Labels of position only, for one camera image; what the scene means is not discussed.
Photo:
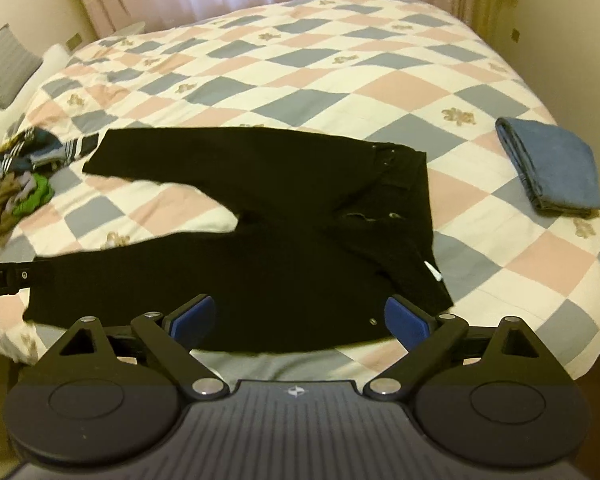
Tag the pile of mixed clothes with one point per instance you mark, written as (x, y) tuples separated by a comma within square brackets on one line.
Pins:
[(27, 162)]

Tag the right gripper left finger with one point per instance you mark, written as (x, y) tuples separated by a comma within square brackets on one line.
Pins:
[(168, 339)]

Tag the checkered quilt bed cover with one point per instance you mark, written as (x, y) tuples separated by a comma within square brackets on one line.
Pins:
[(397, 71)]

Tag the folded blue jeans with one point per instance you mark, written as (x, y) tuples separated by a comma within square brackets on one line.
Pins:
[(556, 168)]

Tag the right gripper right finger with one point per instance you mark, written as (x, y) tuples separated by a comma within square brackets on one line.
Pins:
[(429, 343)]

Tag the grey pillow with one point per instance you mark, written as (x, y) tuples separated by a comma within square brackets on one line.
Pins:
[(17, 65)]

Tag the black trousers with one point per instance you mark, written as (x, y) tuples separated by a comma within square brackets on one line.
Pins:
[(328, 229)]

